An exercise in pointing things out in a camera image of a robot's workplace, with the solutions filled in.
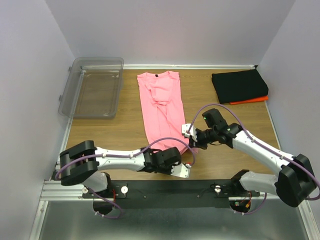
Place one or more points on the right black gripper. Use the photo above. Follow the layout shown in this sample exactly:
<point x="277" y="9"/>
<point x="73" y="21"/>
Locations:
<point x="198" y="144"/>

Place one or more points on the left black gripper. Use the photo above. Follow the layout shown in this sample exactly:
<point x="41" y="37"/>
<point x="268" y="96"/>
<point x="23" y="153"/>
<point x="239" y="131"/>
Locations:
<point x="169" y="171"/>

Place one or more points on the pink t shirt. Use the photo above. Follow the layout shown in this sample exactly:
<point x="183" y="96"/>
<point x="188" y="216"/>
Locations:
<point x="162" y="109"/>

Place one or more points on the clear plastic bin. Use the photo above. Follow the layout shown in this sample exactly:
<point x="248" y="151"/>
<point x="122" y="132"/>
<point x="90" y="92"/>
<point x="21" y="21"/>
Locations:
<point x="93" y="88"/>

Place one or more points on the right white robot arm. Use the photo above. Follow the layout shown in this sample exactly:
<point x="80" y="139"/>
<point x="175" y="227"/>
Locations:
<point x="292" y="178"/>

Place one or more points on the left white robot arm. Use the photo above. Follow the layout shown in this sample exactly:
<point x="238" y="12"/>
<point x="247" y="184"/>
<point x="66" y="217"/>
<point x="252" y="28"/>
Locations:
<point x="84" y="163"/>

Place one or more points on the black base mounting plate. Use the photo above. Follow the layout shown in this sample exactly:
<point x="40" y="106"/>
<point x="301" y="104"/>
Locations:
<point x="174" y="194"/>

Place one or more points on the black folded t shirt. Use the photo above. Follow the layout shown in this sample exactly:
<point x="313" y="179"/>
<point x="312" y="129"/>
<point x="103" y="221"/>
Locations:
<point x="239" y="86"/>

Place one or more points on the orange folded t shirt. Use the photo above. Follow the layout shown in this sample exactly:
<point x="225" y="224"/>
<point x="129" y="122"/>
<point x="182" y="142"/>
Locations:
<point x="253" y="100"/>

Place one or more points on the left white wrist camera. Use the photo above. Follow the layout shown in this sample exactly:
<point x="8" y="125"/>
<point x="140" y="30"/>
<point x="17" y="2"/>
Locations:
<point x="182" y="170"/>

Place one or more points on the back aluminium table rail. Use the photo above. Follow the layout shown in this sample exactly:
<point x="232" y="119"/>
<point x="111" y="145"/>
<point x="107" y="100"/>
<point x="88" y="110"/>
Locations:
<point x="187" y="66"/>

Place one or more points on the aluminium frame rail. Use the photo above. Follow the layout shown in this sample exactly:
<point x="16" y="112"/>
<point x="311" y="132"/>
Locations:
<point x="66" y="213"/>

